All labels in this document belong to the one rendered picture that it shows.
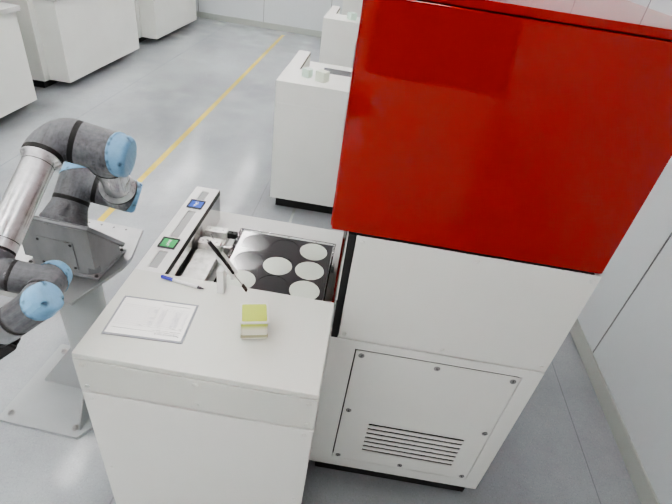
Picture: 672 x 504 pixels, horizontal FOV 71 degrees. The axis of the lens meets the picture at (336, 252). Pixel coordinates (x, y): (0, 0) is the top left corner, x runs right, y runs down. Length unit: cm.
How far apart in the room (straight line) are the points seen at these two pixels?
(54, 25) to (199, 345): 488
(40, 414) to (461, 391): 177
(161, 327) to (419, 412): 95
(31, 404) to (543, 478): 229
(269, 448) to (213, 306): 43
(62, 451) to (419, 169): 184
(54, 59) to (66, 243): 439
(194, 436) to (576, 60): 132
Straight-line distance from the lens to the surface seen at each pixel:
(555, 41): 114
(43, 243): 179
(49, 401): 252
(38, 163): 139
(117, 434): 157
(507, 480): 243
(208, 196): 191
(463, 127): 115
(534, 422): 268
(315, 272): 164
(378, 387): 170
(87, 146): 140
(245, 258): 168
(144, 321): 138
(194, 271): 166
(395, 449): 200
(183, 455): 156
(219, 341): 131
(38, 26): 597
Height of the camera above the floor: 192
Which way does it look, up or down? 36 degrees down
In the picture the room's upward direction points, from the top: 9 degrees clockwise
